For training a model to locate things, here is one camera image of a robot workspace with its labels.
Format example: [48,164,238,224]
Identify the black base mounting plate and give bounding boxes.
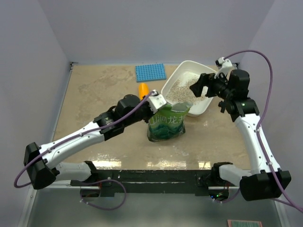
[71,170,233,201]

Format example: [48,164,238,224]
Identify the orange plastic scoop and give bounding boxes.
[138,83,149,100]

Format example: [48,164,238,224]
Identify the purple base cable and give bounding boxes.
[80,179,127,210]
[213,184,241,204]

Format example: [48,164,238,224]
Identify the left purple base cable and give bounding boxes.
[80,179,127,210]

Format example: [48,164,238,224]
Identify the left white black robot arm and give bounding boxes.
[23,90,167,190]

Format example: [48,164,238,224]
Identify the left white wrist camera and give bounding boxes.
[147,89,168,114]

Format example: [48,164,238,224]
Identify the white litter box tray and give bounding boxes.
[161,61,217,117]

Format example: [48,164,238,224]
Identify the black bag clip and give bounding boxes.
[218,100,228,113]

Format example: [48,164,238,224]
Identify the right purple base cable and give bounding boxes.
[213,184,241,204]

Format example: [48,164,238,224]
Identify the pink green board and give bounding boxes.
[227,219,262,227]

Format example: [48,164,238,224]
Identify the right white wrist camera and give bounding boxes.
[214,57,234,79]

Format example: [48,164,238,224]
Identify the blue studded plate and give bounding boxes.
[135,64,167,83]

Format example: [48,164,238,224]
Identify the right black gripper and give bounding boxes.
[190,70,233,101]

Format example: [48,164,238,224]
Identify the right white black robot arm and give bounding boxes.
[189,70,291,201]

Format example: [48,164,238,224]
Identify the green litter bag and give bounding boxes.
[147,102,192,142]

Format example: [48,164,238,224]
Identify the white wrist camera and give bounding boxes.
[214,57,234,79]
[147,89,168,114]

